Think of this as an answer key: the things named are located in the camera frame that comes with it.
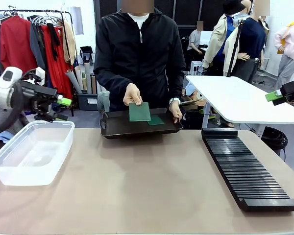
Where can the black rectangular tray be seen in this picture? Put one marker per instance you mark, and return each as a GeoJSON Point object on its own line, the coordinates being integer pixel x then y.
{"type": "Point", "coordinates": [127, 129]}

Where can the seated person in grey shirt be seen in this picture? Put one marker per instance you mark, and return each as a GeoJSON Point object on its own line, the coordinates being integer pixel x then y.
{"type": "Point", "coordinates": [194, 39]}

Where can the red dress on hanger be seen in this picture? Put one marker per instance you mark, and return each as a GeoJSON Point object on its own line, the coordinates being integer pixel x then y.
{"type": "Point", "coordinates": [58, 73]}

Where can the dark grey cloth pile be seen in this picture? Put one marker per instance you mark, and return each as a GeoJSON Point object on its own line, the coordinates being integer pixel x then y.
{"type": "Point", "coordinates": [7, 120]}

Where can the grey paper roll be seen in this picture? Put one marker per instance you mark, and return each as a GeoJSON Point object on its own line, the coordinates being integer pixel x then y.
{"type": "Point", "coordinates": [73, 82]}

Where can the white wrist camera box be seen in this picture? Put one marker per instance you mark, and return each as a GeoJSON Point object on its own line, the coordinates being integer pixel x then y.
{"type": "Point", "coordinates": [40, 72]}

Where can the black chair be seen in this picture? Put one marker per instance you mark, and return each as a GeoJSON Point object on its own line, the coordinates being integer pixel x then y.
{"type": "Point", "coordinates": [86, 55]}

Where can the person's left hand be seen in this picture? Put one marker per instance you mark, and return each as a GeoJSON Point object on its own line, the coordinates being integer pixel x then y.
{"type": "Point", "coordinates": [175, 111]}

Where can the white wall poster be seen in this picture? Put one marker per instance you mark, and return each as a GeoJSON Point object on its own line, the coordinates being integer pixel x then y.
{"type": "Point", "coordinates": [78, 20]}

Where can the green PCB board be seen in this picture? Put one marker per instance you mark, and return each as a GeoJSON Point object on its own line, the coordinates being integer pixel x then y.
{"type": "Point", "coordinates": [139, 113]}
{"type": "Point", "coordinates": [158, 121]}

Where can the black clothes rack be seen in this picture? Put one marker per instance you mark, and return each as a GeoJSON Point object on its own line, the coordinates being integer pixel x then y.
{"type": "Point", "coordinates": [63, 14]}

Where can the black scarf on hanger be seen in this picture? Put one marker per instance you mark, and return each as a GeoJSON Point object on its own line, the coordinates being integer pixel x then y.
{"type": "Point", "coordinates": [54, 39]}

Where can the brown paper roll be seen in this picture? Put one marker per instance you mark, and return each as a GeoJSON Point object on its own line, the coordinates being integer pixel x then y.
{"type": "Point", "coordinates": [93, 84]}

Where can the person's right forearm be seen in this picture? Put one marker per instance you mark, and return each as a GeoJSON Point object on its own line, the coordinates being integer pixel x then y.
{"type": "Point", "coordinates": [107, 78]}

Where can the clear plastic box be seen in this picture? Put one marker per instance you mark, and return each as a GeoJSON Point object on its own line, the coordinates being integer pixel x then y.
{"type": "Point", "coordinates": [36, 151]}

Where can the person's left forearm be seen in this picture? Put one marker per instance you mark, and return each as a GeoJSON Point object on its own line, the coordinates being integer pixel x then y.
{"type": "Point", "coordinates": [175, 83]}

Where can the mannequin with beige coat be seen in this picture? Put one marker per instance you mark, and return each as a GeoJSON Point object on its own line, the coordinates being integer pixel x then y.
{"type": "Point", "coordinates": [218, 36]}

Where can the white table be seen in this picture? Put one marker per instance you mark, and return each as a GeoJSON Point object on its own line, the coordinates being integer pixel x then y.
{"type": "Point", "coordinates": [240, 98]}

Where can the mannequin with navy shirt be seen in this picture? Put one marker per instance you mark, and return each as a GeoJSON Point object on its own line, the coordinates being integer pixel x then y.
{"type": "Point", "coordinates": [251, 41]}

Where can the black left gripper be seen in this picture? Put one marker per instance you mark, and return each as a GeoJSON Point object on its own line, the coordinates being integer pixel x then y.
{"type": "Point", "coordinates": [36, 91]}

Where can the crouching person in grey jeans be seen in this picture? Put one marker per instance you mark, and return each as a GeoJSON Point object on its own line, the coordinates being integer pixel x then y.
{"type": "Point", "coordinates": [103, 101]}

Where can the grey garment on hanger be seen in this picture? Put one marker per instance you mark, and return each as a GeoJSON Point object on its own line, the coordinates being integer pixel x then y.
{"type": "Point", "coordinates": [36, 46]}

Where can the red shirt on hanger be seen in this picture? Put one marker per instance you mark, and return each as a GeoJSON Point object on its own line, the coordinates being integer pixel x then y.
{"type": "Point", "coordinates": [17, 44]}

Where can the black slotted PCB rack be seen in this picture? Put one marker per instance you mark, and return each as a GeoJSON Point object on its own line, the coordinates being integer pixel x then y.
{"type": "Point", "coordinates": [242, 166]}

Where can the mannequin with pink top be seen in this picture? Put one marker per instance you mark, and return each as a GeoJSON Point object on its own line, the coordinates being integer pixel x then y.
{"type": "Point", "coordinates": [290, 46]}

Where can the beige garment on hanger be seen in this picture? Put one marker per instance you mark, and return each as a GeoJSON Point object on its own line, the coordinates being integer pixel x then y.
{"type": "Point", "coordinates": [69, 44]}

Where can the person's right hand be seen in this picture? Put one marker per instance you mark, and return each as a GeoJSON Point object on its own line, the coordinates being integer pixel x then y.
{"type": "Point", "coordinates": [132, 94]}

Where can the tall beige paper roll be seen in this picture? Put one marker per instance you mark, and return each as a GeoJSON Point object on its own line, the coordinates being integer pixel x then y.
{"type": "Point", "coordinates": [88, 78]}

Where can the white wristwatch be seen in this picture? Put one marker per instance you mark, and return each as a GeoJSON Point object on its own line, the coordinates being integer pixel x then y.
{"type": "Point", "coordinates": [174, 100]}

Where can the dark grey storage bin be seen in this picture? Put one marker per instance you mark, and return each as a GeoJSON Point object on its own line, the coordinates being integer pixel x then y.
{"type": "Point", "coordinates": [87, 101]}

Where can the person in black jacket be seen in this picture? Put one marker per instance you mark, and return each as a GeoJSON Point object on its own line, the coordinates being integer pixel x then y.
{"type": "Point", "coordinates": [139, 54]}

